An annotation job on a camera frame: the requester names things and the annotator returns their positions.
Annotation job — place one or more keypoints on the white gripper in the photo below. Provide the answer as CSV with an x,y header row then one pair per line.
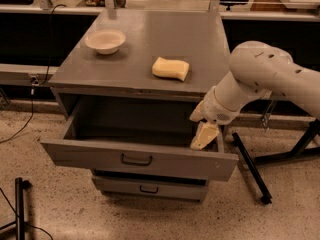
x,y
214,110

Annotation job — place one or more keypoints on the grey top drawer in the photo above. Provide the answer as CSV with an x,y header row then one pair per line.
x,y
138,136

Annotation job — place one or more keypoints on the grey drawer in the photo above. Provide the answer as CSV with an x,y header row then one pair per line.
x,y
150,188
138,136

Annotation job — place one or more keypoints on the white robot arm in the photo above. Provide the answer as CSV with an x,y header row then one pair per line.
x,y
255,68

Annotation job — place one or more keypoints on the grey drawer cabinet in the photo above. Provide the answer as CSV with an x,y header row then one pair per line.
x,y
197,38

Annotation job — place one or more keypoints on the grey bottom drawer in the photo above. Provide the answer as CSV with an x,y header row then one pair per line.
x,y
150,188

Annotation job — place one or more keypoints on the yellow sponge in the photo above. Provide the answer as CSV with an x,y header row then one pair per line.
x,y
167,68

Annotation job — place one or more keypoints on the black stand right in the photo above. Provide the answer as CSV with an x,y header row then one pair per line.
x,y
299,152

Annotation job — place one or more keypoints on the black stand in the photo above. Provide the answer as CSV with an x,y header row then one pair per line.
x,y
19,221
299,152

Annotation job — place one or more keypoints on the white bowl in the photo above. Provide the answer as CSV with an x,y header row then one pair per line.
x,y
106,41

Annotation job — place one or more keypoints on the black stand left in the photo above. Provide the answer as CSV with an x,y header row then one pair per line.
x,y
19,221

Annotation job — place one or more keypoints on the grey railing frame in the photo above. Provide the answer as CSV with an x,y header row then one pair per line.
x,y
35,41

